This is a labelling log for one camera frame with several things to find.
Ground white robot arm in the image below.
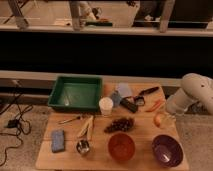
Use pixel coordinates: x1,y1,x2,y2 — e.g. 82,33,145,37
164,73,213,117

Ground banana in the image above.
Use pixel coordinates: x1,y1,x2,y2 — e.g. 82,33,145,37
77,116,94,140

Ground white paper cup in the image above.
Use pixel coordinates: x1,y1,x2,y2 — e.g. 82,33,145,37
99,97,113,116

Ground blue sponge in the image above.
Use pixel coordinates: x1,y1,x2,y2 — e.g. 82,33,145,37
51,130,65,153

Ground black handled tool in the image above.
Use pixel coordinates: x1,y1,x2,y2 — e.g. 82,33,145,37
133,87,158,106

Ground orange bowl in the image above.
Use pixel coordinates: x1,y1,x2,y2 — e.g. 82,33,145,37
108,133,135,162

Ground yellow red apple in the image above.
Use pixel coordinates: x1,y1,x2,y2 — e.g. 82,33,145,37
153,113,163,127

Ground orange carrot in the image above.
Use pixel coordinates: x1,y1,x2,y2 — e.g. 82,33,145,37
146,99,165,112

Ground bunch of dark grapes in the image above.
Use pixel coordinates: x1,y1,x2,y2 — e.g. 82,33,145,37
104,117,134,133

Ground purple bowl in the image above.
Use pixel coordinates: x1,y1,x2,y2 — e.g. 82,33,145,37
152,135,183,168

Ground wooden cutting board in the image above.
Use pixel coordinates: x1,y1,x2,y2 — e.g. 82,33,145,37
36,89,189,171

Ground clear plastic cup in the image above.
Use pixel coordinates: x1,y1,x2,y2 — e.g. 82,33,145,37
116,83,132,98

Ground green plastic tray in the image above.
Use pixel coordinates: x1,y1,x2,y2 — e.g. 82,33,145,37
48,76,102,112

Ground small metal screwdriver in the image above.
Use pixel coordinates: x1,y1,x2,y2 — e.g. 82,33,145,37
58,116,83,124

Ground black cables on floor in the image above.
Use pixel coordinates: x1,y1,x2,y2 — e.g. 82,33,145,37
0,81,34,168

